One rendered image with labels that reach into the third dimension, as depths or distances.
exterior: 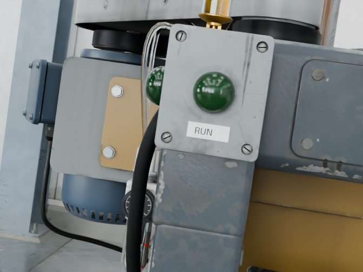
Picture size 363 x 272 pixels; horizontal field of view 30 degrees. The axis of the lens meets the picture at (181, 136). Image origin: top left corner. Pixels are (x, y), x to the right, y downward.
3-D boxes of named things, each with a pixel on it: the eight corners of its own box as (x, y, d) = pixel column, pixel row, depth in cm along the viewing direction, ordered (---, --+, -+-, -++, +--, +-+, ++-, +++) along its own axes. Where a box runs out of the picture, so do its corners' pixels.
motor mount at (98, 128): (45, 171, 93) (61, 54, 92) (58, 168, 99) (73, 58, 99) (250, 204, 90) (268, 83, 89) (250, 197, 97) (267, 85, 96)
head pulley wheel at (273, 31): (227, 42, 64) (232, 15, 64) (230, 50, 73) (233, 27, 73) (323, 55, 63) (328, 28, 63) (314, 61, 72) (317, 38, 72)
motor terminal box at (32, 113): (26, 141, 94) (37, 58, 94) (19, 134, 104) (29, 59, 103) (84, 148, 97) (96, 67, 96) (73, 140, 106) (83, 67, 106)
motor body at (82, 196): (45, 217, 97) (68, 44, 96) (72, 202, 112) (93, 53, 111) (149, 233, 96) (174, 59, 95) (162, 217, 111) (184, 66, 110)
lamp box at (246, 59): (153, 147, 49) (170, 22, 48) (161, 144, 53) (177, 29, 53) (257, 163, 48) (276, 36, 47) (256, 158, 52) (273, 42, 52)
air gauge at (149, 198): (119, 219, 74) (123, 186, 73) (121, 217, 75) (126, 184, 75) (152, 224, 73) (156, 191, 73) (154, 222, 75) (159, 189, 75)
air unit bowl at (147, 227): (116, 272, 75) (124, 218, 75) (121, 266, 78) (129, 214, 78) (143, 277, 75) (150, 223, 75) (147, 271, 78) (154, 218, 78)
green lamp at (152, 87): (139, 103, 49) (145, 62, 49) (145, 103, 52) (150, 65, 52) (173, 108, 49) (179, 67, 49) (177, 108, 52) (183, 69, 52)
